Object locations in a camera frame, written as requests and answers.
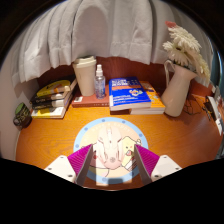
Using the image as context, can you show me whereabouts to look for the brown book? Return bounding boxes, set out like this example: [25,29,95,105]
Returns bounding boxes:
[71,84,111,108]

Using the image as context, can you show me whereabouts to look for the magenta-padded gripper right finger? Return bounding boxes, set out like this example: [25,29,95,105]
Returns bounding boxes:
[133,143,183,186]

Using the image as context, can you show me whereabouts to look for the cream lidded travel cup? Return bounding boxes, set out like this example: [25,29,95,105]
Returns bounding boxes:
[72,55,98,98]

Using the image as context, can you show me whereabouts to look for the blue book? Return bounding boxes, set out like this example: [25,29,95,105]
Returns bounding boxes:
[108,76,152,112]

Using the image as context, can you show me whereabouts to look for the white flower bouquet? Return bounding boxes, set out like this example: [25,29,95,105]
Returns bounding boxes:
[162,20,212,81]

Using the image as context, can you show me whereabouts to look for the yellow and black book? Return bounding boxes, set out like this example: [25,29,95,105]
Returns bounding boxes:
[35,79,78,98]

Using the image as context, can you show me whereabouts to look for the white ceramic pitcher vase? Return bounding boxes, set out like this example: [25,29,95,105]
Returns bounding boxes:
[160,59,198,118]

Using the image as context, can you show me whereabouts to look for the round cartoon-print mouse pad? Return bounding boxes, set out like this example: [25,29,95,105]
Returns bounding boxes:
[73,116,149,185]

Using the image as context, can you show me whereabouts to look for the yellow and white book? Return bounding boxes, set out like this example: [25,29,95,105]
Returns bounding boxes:
[30,105,69,119]

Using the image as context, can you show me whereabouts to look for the pink computer mouse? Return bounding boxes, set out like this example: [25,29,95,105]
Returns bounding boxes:
[95,125,123,170]

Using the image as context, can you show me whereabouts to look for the orange book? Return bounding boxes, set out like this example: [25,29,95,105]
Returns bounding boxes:
[129,80,166,116]

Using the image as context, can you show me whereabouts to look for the black cable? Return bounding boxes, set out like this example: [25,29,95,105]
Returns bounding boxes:
[183,94,208,116]

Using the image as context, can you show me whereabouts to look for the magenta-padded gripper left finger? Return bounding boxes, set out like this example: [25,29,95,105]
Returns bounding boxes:
[44,143,95,187]

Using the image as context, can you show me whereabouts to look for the silver laptop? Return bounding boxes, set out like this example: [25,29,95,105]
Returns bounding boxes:
[203,95,224,136]

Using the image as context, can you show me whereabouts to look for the white curtain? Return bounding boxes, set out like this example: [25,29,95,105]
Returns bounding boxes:
[11,0,214,84]

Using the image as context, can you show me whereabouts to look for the clear spray bottle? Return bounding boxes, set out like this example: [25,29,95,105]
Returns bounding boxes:
[93,64,107,100]

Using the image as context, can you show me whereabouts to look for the green and dark mug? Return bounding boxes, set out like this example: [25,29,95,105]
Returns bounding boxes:
[13,102,33,129]

